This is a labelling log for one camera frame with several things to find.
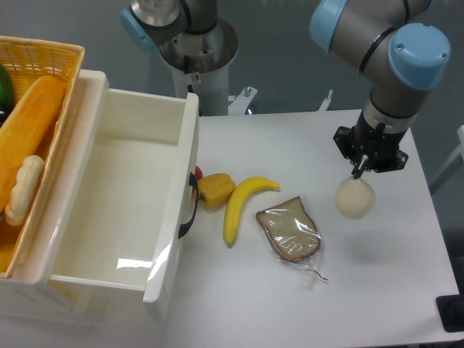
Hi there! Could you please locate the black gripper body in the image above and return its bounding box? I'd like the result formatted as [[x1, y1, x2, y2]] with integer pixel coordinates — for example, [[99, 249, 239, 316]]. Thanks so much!
[[333, 112, 408, 173]]

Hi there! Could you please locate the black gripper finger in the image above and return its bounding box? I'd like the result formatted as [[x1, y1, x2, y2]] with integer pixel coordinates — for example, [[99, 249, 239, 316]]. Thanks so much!
[[352, 154, 368, 178]]

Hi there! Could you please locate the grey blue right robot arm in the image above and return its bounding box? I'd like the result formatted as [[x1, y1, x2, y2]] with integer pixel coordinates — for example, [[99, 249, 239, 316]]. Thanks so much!
[[309, 1, 451, 179]]

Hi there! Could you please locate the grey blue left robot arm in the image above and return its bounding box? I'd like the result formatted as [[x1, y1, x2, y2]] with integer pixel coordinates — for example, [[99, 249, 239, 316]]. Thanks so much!
[[120, 0, 218, 51]]

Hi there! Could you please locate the white drawer cabinet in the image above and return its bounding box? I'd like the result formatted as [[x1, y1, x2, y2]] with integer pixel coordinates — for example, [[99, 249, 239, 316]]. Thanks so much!
[[0, 69, 182, 329]]

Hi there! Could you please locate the open upper white drawer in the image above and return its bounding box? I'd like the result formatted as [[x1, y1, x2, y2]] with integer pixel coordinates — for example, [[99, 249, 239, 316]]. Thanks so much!
[[46, 88, 200, 304]]

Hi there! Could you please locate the bagged brown bread slice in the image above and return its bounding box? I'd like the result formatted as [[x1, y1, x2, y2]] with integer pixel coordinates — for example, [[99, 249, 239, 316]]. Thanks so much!
[[255, 196, 328, 289]]

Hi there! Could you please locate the yellow banana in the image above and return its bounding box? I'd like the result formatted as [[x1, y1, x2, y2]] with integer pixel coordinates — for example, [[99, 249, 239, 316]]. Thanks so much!
[[223, 176, 280, 248]]

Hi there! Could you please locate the yellow bell pepper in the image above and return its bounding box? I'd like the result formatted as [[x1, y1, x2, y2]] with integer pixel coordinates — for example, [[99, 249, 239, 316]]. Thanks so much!
[[198, 173, 236, 209]]

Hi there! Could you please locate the red tomato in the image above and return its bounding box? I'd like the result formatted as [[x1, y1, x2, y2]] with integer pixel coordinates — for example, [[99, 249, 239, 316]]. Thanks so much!
[[194, 165, 203, 181]]

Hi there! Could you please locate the black device at table edge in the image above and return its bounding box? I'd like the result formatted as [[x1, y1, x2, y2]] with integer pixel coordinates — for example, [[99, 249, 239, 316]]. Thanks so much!
[[436, 294, 464, 333]]

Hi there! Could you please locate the cream pastry twist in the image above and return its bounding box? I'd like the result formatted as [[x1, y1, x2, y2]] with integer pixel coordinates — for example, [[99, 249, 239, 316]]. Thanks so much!
[[5, 155, 44, 226]]

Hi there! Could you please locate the orange baguette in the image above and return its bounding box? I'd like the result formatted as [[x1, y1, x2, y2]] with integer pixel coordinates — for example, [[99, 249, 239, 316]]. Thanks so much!
[[1, 75, 66, 210]]

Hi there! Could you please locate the yellow wicker basket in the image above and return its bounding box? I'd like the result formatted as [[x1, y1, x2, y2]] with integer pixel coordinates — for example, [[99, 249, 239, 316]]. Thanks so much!
[[1, 36, 85, 278]]

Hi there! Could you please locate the green vegetable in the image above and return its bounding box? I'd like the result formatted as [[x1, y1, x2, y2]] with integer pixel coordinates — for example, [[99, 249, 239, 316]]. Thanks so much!
[[0, 65, 15, 107]]

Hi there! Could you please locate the white frame bar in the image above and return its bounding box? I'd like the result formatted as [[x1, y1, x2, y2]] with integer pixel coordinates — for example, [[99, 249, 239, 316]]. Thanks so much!
[[429, 125, 463, 195]]

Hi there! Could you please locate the black drawer handle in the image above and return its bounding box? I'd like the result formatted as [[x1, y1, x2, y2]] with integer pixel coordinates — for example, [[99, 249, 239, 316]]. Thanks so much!
[[178, 173, 199, 239]]

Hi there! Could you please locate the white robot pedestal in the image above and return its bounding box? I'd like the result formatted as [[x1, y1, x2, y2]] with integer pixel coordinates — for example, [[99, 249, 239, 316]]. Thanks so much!
[[159, 18, 257, 116]]

